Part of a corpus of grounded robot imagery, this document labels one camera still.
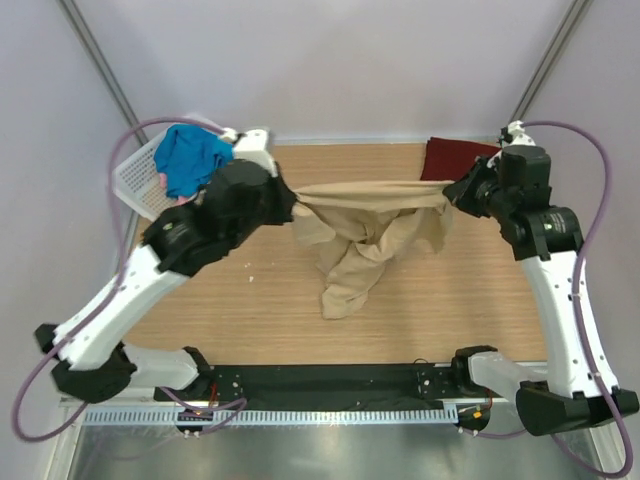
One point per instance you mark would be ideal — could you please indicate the white plastic basket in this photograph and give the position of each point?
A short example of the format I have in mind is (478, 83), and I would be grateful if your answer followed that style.
(137, 183)

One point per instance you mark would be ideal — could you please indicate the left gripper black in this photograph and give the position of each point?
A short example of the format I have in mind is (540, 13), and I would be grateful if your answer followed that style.
(286, 199)

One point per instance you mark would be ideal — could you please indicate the folded dark red shirt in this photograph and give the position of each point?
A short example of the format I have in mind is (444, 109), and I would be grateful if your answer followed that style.
(450, 159)

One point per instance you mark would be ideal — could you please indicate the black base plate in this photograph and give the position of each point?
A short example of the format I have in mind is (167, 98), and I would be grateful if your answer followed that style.
(325, 388)

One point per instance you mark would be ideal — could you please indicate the pink garment in basket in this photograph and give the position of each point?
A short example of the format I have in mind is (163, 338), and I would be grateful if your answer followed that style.
(173, 193)

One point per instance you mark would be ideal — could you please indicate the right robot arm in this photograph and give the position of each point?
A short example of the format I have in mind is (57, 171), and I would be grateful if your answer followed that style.
(579, 388)

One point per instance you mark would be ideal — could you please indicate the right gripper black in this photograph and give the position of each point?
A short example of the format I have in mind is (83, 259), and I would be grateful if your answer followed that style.
(461, 193)

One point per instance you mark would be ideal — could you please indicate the slotted cable duct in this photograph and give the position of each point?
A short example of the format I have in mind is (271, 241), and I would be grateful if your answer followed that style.
(174, 415)

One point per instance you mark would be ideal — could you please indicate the right aluminium frame post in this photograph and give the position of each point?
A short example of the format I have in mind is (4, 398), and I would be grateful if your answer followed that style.
(561, 38)

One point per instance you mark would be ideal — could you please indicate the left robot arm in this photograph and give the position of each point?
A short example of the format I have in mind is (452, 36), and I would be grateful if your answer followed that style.
(93, 364)

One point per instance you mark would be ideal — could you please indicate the beige t shirt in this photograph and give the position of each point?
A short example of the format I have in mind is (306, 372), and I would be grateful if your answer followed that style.
(358, 228)

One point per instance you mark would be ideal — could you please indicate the blue t shirt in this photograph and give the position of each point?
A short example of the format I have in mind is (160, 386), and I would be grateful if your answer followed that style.
(189, 155)

